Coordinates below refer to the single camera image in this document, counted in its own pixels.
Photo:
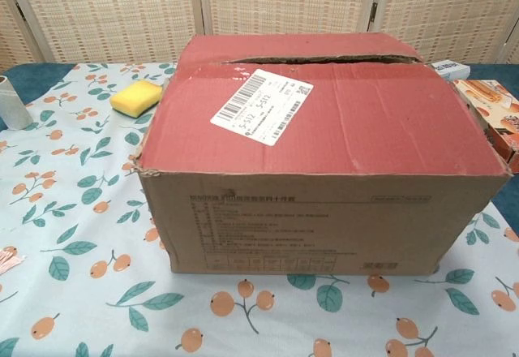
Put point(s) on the brown cardboard box red top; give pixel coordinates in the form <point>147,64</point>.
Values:
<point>324,170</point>

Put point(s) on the white toothpaste box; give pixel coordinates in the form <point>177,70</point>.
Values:
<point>452,71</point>

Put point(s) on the orange biscuit box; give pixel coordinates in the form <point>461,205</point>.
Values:
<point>494,113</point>

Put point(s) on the grey cardboard tube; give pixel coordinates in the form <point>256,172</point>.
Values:
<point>14,105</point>

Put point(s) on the yellow sponge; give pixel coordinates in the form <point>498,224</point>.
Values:
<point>134,96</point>

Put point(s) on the floral fruit print tablecloth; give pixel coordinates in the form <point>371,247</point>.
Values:
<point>81,211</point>

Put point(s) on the bamboo folding screen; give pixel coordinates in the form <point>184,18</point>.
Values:
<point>121,12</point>

